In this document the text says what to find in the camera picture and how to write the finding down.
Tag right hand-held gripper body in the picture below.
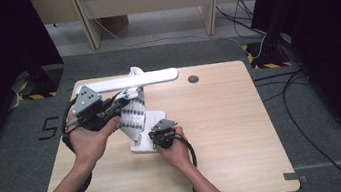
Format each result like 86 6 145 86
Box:
146 116 182 152

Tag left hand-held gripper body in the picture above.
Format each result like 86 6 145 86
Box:
61 80 123 137

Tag striped white cloth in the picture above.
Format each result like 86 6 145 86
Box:
109 64 154 139

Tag white desk lamp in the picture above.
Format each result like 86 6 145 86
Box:
74 67 190 163

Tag person's right hand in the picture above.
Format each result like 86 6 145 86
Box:
154 124 194 173

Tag person's left hand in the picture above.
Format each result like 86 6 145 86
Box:
65 115 128 173

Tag stand base with hazard tape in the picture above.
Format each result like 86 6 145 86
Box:
240 32 296 73
7 63 68 104

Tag grey tape piece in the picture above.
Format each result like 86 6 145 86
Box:
282 169 309 186

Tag right hand-held gripper cable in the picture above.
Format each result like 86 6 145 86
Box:
173 126 227 192

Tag thin white floor cable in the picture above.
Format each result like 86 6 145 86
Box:
93 0 248 70

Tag black floor cables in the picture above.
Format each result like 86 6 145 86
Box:
252 63 341 192

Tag black plugged cables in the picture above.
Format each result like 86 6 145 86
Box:
215 0 268 42

